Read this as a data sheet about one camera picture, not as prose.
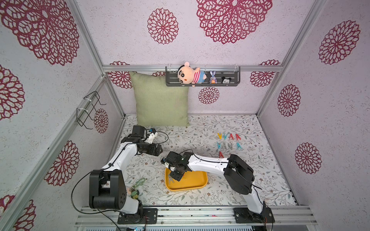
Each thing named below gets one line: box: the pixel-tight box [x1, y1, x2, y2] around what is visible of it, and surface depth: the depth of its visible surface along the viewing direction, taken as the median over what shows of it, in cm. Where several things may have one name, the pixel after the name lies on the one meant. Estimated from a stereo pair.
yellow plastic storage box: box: [164, 167, 209, 192], surface depth 85 cm
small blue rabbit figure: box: [209, 70, 218, 84], surface depth 93 cm
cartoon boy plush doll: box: [177, 61, 208, 87], surface depth 87 cm
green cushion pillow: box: [129, 71, 191, 127], surface depth 99 cm
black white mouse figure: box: [222, 76, 232, 84], surface depth 94 cm
